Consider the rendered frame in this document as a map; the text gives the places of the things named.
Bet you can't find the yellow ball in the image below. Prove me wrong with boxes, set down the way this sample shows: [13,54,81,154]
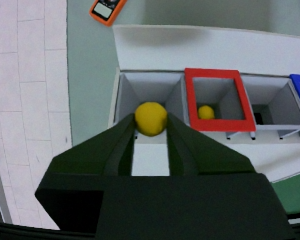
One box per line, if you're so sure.
[197,106,215,119]
[135,102,167,137]

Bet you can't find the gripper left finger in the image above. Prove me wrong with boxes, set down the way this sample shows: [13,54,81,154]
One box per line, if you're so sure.
[44,113,136,176]

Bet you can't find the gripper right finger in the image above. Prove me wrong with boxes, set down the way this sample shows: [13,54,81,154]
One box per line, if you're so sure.
[166,113,257,176]

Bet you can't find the red funnel rim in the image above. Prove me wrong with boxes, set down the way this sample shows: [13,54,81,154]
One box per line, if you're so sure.
[184,68,256,132]

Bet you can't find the orange digital multimeter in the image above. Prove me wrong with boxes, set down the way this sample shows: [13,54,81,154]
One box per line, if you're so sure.
[89,0,127,27]

